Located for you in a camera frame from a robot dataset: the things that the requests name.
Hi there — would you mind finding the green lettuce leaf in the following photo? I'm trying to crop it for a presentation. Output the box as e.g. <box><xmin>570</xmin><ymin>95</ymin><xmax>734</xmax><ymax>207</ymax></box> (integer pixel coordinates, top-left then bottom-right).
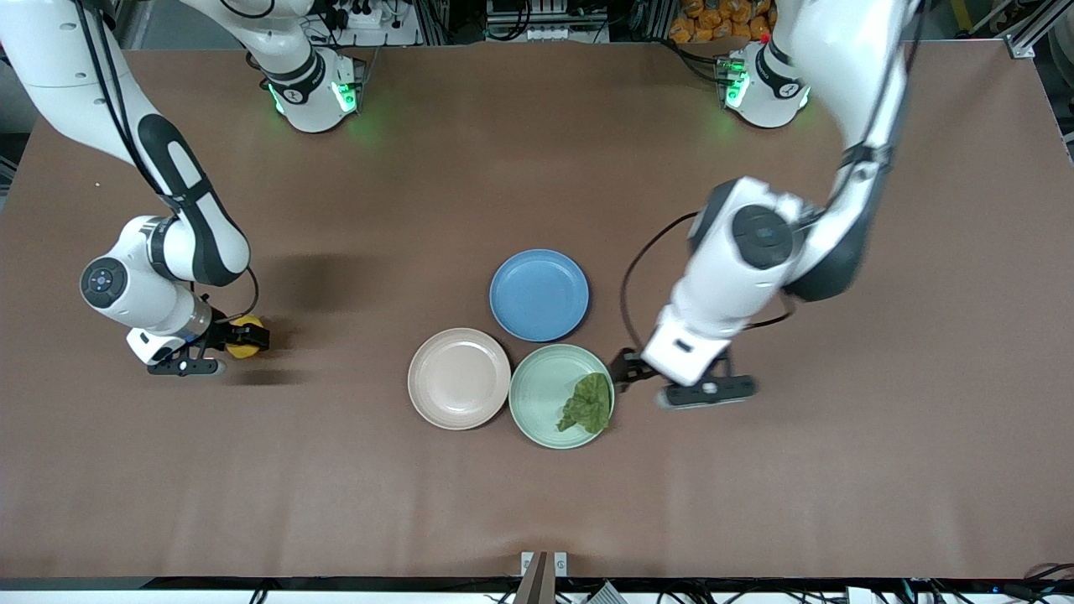
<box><xmin>556</xmin><ymin>372</ymin><xmax>613</xmax><ymax>435</ymax></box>

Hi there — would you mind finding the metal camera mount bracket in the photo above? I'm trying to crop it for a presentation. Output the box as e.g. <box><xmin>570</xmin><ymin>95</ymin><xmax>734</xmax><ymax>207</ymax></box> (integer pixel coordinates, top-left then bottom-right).
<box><xmin>520</xmin><ymin>551</ymin><xmax>568</xmax><ymax>604</ymax></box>

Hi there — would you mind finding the yellow lemon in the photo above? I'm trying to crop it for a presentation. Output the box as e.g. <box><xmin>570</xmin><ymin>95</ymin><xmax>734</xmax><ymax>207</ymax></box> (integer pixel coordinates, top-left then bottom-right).
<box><xmin>225</xmin><ymin>315</ymin><xmax>265</xmax><ymax>360</ymax></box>

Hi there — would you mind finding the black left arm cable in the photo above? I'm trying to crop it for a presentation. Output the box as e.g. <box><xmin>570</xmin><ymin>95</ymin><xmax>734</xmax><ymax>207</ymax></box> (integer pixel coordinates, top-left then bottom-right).
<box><xmin>619</xmin><ymin>211</ymin><xmax>796</xmax><ymax>355</ymax></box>

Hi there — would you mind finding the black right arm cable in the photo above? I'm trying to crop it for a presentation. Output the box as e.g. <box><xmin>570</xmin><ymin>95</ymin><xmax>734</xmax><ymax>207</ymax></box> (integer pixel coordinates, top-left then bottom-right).
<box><xmin>71</xmin><ymin>0</ymin><xmax>260</xmax><ymax>328</ymax></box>

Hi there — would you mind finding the pile of orange fruit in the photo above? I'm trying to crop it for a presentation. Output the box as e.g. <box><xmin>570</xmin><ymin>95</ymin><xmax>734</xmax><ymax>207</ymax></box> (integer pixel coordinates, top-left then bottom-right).
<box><xmin>669</xmin><ymin>0</ymin><xmax>777</xmax><ymax>43</ymax></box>

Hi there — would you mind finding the white power strip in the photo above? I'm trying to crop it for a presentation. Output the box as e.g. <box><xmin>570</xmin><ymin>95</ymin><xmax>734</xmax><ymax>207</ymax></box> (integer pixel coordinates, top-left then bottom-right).
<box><xmin>323</xmin><ymin>0</ymin><xmax>419</xmax><ymax>47</ymax></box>

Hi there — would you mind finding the pale green plate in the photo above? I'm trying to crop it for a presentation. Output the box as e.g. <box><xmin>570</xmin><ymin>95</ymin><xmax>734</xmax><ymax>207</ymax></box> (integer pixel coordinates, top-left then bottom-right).
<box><xmin>508</xmin><ymin>343</ymin><xmax>616</xmax><ymax>450</ymax></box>

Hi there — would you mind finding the aluminium frame profile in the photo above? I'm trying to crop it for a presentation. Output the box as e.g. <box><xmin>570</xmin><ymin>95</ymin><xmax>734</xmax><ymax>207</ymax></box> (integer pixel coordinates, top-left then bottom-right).
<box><xmin>1003</xmin><ymin>0</ymin><xmax>1074</xmax><ymax>60</ymax></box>

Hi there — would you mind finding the pale pink plate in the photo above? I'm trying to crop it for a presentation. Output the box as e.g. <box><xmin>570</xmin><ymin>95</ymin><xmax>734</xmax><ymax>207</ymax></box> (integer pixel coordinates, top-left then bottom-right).
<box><xmin>408</xmin><ymin>327</ymin><xmax>512</xmax><ymax>431</ymax></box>

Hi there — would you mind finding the blue plate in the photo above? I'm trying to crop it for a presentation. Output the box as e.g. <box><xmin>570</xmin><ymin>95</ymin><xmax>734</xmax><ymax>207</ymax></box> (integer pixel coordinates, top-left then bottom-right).
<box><xmin>489</xmin><ymin>248</ymin><xmax>590</xmax><ymax>343</ymax></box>

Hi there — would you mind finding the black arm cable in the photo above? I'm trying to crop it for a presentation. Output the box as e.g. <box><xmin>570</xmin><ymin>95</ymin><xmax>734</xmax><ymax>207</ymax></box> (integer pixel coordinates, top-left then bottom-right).
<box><xmin>71</xmin><ymin>0</ymin><xmax>260</xmax><ymax>328</ymax></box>
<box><xmin>619</xmin><ymin>211</ymin><xmax>796</xmax><ymax>355</ymax></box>

